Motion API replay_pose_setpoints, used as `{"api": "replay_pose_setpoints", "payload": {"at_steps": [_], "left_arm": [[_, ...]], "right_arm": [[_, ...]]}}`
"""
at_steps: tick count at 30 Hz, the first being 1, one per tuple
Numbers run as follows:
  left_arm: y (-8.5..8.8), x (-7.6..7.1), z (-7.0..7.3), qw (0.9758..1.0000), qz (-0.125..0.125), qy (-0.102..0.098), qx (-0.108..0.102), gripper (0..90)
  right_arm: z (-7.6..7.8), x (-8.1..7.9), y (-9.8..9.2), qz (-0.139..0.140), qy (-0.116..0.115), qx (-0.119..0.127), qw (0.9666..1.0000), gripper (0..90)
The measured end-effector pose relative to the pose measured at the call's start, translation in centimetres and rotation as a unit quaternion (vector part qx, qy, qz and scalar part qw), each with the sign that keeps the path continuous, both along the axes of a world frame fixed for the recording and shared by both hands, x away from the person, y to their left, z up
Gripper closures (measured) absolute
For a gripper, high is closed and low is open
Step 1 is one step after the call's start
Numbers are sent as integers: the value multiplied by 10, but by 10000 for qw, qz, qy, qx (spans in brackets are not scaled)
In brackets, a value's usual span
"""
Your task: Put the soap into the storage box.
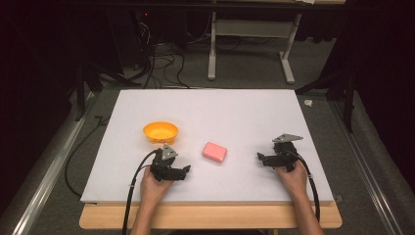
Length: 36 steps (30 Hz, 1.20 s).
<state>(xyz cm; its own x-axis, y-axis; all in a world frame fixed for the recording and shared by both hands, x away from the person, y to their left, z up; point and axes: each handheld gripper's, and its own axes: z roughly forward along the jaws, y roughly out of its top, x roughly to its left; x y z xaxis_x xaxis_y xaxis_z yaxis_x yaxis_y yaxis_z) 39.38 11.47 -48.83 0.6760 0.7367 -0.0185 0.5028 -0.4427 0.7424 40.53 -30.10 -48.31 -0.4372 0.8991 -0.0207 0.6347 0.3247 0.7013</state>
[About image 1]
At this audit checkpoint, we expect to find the wooden table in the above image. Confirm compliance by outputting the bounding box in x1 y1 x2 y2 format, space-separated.
78 199 344 230

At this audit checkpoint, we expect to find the black cable on floor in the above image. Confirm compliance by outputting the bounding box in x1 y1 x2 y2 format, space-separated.
64 115 111 199

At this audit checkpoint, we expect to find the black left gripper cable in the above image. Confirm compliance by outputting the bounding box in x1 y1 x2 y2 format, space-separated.
121 149 161 235

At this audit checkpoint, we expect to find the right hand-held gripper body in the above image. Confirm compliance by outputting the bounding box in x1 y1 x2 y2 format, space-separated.
269 132 304 173

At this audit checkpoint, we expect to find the dark computer tower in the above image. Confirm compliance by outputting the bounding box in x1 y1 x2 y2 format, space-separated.
109 9 156 71

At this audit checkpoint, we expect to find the white metal desk frame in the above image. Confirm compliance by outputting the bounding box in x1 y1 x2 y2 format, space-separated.
207 11 303 85

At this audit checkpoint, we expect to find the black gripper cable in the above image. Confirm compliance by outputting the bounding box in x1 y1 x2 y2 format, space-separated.
283 149 321 223
121 149 161 235

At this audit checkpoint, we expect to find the tangle of black floor cables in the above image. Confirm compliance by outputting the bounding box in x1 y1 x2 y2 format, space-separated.
131 19 192 90

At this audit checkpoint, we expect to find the pink soap bar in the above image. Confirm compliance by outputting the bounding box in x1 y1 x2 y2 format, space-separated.
202 141 229 165

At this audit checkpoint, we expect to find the person's right hand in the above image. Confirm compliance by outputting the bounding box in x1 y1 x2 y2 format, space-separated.
274 159 309 198

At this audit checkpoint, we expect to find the silver metal floor rail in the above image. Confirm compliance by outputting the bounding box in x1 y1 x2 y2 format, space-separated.
328 100 407 235
9 92 97 235

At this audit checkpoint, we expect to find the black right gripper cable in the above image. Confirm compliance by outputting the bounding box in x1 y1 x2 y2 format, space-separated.
283 149 321 223

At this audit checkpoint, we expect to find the white foam board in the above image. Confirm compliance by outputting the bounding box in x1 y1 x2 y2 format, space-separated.
79 88 335 206

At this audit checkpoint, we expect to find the black metal stand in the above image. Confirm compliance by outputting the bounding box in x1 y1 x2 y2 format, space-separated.
73 60 143 122
295 63 357 134

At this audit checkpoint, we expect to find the orange plastic bowl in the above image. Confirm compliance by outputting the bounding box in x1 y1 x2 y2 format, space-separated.
142 120 180 146

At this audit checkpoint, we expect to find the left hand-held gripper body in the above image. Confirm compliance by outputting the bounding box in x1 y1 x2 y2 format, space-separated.
149 143 185 183

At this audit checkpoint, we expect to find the person's left hand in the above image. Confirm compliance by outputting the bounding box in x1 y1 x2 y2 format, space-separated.
139 165 174 206

